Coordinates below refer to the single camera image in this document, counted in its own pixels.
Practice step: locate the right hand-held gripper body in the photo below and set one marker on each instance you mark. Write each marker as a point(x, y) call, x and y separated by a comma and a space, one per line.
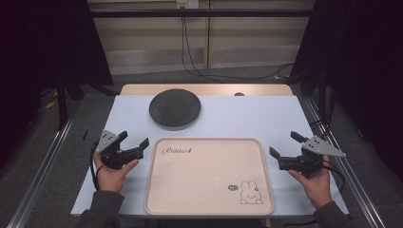
point(312, 152)

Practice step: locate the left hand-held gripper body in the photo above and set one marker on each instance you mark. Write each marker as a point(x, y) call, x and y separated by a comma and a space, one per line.
point(111, 152)

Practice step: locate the person's left hand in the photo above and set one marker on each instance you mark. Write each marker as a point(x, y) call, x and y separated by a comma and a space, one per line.
point(111, 177)

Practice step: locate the person's right hand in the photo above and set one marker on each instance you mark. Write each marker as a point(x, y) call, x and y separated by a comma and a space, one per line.
point(316, 186)

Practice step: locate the white table mat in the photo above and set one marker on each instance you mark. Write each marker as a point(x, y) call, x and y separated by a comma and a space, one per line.
point(247, 117)

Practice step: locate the dark round plate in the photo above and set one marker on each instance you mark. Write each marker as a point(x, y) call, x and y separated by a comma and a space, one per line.
point(175, 107)

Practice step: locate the beige tray with rabbit print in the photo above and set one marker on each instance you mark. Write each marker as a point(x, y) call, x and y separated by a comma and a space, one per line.
point(206, 180)

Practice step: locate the dark curtain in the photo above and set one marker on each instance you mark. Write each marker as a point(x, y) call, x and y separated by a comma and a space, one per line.
point(364, 69)
point(47, 63)

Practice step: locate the aluminium rail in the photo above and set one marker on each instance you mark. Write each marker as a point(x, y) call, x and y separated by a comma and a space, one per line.
point(351, 177)
point(41, 171)

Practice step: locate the black horizontal frame bar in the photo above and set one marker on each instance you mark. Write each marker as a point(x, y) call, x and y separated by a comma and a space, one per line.
point(202, 13)

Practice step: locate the white wall socket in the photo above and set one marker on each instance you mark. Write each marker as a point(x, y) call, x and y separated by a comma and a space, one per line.
point(187, 3)

